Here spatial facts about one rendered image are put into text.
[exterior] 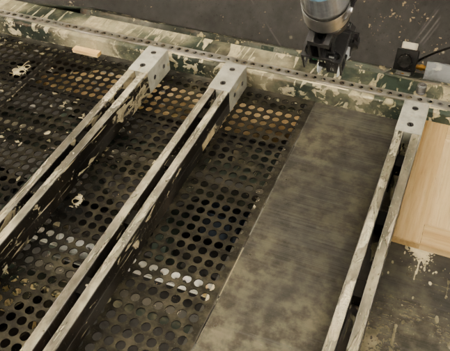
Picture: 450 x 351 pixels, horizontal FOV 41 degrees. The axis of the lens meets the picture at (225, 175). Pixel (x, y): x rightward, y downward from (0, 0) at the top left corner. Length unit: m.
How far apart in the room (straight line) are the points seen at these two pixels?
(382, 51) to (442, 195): 1.17
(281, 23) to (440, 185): 1.33
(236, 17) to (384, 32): 0.63
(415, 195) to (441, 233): 0.12
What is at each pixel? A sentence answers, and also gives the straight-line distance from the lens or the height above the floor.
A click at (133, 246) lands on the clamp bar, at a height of 1.46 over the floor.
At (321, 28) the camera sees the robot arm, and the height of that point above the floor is 1.54.
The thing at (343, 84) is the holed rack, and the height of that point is 0.89.
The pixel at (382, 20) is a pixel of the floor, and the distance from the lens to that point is 2.50.
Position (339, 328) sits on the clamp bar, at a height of 1.51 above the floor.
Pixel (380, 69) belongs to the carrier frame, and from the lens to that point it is 2.32.
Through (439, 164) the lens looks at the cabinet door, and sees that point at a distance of 1.49.
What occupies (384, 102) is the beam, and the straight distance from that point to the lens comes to 1.60.
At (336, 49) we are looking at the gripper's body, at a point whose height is 1.46.
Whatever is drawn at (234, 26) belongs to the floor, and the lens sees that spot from 2.64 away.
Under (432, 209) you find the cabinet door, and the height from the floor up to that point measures 1.15.
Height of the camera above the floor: 2.48
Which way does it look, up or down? 66 degrees down
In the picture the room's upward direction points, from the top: 121 degrees counter-clockwise
